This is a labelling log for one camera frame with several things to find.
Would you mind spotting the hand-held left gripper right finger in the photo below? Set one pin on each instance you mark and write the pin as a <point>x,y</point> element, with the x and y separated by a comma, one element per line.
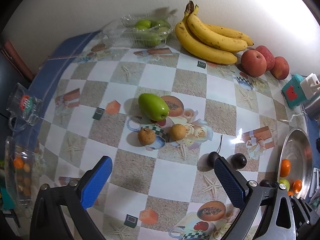
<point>228,180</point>

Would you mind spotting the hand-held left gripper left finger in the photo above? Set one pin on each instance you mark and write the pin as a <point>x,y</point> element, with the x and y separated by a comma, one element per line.
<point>97,180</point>

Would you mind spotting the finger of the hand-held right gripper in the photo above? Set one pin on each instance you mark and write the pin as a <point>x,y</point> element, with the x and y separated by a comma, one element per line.
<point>303,212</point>

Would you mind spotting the small orange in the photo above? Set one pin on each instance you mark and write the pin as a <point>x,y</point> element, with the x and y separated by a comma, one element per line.
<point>290,193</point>
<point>297,186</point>
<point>18,163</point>

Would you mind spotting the dark plum with stem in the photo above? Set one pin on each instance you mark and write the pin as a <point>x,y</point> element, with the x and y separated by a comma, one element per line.
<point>211,157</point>

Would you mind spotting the small green apple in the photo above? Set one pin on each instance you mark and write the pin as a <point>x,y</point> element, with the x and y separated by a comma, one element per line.
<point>284,183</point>

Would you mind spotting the large orange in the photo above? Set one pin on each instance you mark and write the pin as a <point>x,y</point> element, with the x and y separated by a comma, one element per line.
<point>285,168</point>

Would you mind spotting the stainless steel basin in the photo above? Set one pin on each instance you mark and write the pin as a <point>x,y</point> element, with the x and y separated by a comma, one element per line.
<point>300,150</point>

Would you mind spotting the brown longan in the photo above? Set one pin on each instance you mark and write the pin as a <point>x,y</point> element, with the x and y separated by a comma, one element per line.
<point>177,131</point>
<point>146,136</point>

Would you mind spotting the green mango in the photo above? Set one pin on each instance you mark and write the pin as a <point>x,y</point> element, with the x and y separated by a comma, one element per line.
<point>152,106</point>

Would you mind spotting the clear box of small fruit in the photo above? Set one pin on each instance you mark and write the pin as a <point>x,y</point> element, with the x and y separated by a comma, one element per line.
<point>17,180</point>

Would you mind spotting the glass mug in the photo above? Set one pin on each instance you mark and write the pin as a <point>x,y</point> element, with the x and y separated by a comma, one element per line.
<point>23,107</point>

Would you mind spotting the teal plastic box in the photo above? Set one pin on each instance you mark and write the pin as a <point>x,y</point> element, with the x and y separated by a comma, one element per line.
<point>292,93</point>

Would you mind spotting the red apple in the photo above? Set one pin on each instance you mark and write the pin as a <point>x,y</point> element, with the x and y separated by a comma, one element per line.
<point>267,53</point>
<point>253,63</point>
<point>280,67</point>

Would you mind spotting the checkered printed tablecloth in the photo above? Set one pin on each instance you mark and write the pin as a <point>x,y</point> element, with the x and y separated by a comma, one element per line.
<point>160,75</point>

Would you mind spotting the clear plastic clamshell box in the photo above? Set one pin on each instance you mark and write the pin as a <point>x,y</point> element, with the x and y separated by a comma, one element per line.
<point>115,30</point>

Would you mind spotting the pile of green jujubes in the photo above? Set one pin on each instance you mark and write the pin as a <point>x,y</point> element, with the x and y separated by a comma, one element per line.
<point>150,33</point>

